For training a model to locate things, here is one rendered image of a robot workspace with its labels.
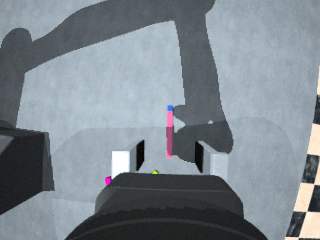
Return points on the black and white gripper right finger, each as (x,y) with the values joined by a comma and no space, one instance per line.
(211,162)

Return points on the small magenta block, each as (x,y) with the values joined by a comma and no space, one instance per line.
(108,179)

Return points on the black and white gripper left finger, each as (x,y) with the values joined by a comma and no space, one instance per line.
(129,159)

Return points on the pink rod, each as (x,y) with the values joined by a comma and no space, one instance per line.
(169,134)

